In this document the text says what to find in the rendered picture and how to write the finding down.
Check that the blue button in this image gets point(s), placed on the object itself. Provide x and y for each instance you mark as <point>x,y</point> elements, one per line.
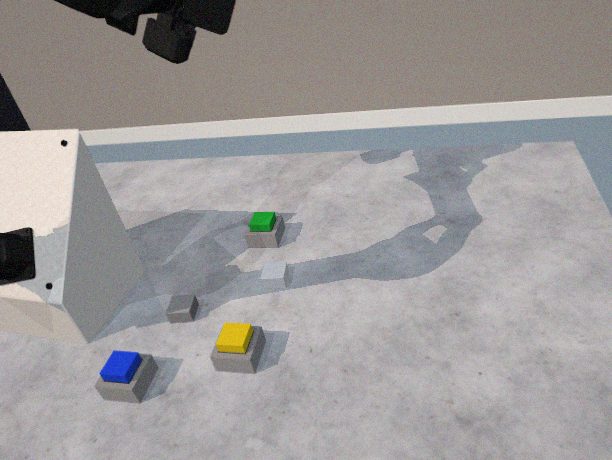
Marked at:
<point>126,376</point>

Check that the green button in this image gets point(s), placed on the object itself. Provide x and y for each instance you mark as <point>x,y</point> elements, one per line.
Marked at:
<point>265,230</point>

